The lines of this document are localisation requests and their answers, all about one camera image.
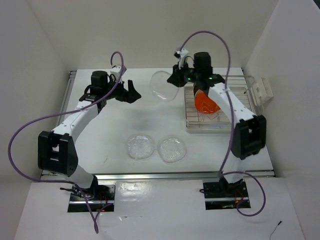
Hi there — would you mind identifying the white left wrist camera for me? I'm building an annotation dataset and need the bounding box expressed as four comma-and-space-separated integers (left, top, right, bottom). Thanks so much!
110, 65, 127, 83

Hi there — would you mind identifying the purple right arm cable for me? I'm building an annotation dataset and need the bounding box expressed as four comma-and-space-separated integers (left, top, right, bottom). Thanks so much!
178, 30, 266, 216

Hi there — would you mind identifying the metal wire dish rack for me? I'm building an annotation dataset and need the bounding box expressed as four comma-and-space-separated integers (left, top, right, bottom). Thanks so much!
183, 75, 256, 133

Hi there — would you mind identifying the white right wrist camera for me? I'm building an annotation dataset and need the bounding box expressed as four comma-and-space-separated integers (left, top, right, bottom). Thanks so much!
174, 47, 189, 69

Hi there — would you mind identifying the orange plate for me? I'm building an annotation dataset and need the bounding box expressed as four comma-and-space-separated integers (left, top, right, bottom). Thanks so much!
194, 90, 221, 115

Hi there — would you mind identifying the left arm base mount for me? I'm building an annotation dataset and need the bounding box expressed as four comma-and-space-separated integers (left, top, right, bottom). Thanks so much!
59, 184, 116, 213

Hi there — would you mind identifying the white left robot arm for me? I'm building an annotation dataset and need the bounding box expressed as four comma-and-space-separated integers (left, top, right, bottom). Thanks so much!
37, 65, 142, 200

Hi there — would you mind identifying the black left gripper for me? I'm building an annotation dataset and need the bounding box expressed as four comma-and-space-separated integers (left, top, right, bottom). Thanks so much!
103, 75, 141, 104

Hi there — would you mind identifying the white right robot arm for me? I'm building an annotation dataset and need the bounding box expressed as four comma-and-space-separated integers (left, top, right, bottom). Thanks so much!
167, 48, 267, 197

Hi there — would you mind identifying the clear glass plate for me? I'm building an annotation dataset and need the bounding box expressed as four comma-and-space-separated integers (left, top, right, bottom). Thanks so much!
126, 134, 155, 160
149, 70, 179, 102
157, 135, 187, 164

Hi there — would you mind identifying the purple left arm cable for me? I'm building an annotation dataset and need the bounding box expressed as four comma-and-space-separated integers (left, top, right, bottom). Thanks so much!
7, 51, 125, 234

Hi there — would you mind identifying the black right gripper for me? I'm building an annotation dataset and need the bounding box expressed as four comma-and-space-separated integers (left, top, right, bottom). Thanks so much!
167, 60, 201, 87

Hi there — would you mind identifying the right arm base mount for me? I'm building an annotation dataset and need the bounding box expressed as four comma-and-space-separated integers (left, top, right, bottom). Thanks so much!
199, 181, 251, 210

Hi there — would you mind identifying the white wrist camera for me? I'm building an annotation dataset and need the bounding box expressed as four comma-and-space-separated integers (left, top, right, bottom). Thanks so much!
110, 65, 127, 83
174, 47, 189, 69

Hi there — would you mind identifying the thin black wire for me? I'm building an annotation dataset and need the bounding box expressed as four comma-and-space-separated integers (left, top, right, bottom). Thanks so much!
269, 220, 283, 238

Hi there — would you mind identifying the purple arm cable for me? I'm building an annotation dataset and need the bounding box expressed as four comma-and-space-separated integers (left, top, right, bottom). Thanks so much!
178, 30, 266, 216
7, 51, 125, 234

